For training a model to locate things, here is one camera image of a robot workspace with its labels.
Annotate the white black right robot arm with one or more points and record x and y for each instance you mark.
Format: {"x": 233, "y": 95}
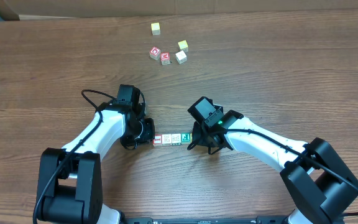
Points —
{"x": 317, "y": 179}

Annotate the red G letter block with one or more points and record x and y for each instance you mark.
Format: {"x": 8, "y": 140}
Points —
{"x": 155, "y": 53}

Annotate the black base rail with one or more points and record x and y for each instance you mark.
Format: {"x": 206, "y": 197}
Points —
{"x": 264, "y": 219}

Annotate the red I letter block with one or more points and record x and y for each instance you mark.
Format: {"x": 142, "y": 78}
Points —
{"x": 157, "y": 141}

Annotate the red M letter block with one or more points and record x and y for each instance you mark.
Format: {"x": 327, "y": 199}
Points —
{"x": 165, "y": 58}

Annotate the yellow G letter block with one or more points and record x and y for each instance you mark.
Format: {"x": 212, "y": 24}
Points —
{"x": 183, "y": 45}

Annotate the wooden block red side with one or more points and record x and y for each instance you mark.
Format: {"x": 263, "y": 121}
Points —
{"x": 166, "y": 139}

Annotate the wooden number 3 block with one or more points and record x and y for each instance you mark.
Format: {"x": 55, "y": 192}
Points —
{"x": 181, "y": 57}

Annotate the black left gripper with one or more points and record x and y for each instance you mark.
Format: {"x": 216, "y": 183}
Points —
{"x": 148, "y": 132}

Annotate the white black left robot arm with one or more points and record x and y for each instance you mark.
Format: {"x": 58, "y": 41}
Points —
{"x": 69, "y": 188}

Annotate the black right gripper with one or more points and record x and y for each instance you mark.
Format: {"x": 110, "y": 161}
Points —
{"x": 198, "y": 137}

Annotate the green F letter block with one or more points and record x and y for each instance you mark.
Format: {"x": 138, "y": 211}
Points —
{"x": 185, "y": 138}

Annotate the green B letter block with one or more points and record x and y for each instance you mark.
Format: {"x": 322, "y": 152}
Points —
{"x": 176, "y": 139}

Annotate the far yellow letter block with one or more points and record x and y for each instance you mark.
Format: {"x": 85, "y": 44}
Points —
{"x": 155, "y": 28}

